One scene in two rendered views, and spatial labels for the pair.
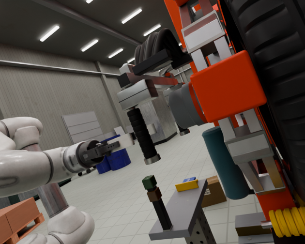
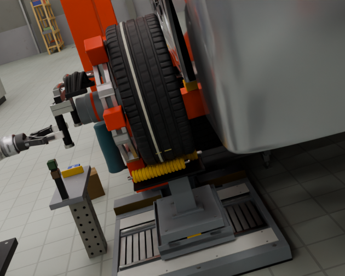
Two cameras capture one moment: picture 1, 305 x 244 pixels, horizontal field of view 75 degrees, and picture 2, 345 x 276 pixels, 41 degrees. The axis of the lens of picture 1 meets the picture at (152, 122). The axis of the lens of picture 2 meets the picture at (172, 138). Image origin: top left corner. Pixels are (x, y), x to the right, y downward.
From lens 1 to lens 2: 155 cm
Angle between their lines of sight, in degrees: 31
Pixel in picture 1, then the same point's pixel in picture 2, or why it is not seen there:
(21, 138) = not seen: outside the picture
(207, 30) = (108, 91)
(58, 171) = not seen: outside the picture
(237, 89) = (118, 121)
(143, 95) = (68, 108)
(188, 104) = (90, 110)
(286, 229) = (138, 177)
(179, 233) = (75, 199)
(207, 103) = (108, 125)
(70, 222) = not seen: outside the picture
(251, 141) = (122, 136)
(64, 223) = not seen: outside the picture
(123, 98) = (55, 109)
